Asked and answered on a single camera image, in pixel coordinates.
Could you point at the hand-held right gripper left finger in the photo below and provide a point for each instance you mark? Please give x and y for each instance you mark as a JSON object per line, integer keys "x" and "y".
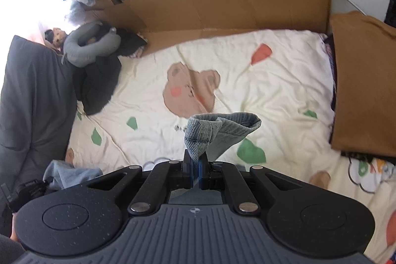
{"x": 187, "y": 171}

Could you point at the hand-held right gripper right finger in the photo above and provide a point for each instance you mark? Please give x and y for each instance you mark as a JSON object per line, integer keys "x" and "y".
{"x": 202, "y": 172}

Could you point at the light blue denim pants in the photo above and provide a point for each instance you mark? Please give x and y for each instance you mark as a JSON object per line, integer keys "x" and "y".
{"x": 210, "y": 134}

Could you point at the dark grey garment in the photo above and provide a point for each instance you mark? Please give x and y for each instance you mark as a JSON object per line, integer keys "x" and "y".
{"x": 31, "y": 103}

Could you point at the cream bear print blanket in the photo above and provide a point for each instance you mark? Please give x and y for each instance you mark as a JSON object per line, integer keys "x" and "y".
{"x": 247, "y": 87}

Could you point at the black garment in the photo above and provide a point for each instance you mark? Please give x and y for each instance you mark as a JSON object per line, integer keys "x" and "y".
{"x": 96, "y": 87}

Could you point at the floral printed cloth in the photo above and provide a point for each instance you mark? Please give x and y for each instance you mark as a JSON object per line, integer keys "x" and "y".
{"x": 137, "y": 53}

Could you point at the light grey-green garment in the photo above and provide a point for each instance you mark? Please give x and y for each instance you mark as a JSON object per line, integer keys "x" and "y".
{"x": 77, "y": 53}

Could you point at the brown teddy bear toy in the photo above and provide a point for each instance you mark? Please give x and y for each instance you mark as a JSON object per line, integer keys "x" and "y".
{"x": 57, "y": 36}

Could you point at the dark patterned folded garment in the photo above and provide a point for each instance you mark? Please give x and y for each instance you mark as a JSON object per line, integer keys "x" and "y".
{"x": 332, "y": 75}

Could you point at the flattened cardboard box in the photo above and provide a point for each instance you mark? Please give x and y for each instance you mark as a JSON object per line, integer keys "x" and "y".
{"x": 216, "y": 4}

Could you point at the brown folded cloth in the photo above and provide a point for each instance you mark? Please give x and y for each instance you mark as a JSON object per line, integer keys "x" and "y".
{"x": 365, "y": 81}

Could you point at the clear plastic wrap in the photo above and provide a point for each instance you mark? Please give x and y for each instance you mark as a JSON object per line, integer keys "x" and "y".
{"x": 75, "y": 13}

